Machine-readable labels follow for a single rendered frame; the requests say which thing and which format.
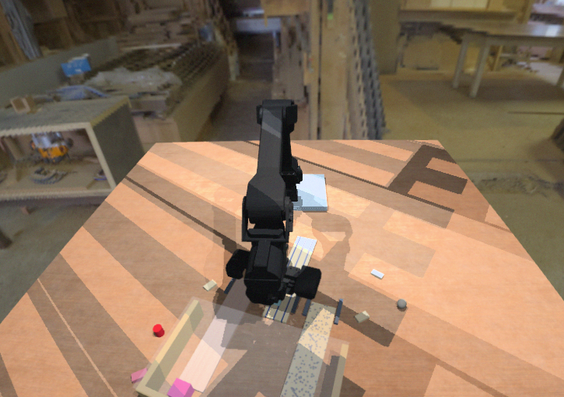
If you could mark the red cylinder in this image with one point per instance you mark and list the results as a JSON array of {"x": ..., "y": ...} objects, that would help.
[{"x": 158, "y": 330}]

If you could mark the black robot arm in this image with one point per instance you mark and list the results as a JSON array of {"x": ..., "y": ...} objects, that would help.
[{"x": 268, "y": 202}]

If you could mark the small beige cube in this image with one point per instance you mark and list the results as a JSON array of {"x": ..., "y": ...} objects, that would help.
[{"x": 362, "y": 316}]

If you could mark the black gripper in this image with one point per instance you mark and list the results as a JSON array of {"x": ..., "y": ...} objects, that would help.
[{"x": 301, "y": 282}]

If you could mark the light pink flat block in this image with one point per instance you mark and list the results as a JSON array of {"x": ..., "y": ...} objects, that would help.
[{"x": 135, "y": 376}]

